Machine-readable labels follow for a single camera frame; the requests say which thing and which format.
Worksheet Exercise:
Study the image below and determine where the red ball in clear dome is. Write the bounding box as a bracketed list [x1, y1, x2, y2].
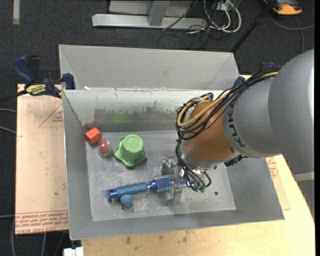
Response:
[96, 138, 113, 158]

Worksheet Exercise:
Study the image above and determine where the brown cardboard board red print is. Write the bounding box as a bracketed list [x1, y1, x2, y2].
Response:
[14, 83, 292, 236]

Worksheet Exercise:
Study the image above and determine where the orange-red block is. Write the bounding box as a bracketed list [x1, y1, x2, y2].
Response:
[83, 126, 103, 146]

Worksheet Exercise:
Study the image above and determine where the green plastic cup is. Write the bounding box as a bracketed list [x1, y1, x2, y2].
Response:
[113, 133, 148, 169]

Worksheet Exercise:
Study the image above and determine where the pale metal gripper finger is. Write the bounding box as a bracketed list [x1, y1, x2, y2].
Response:
[166, 183, 183, 208]
[161, 155, 179, 176]

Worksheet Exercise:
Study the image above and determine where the blue hairbrush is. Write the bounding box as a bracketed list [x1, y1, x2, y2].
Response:
[107, 174, 194, 201]

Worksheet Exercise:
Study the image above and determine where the grey metal bin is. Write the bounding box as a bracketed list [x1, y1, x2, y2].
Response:
[58, 44, 286, 241]

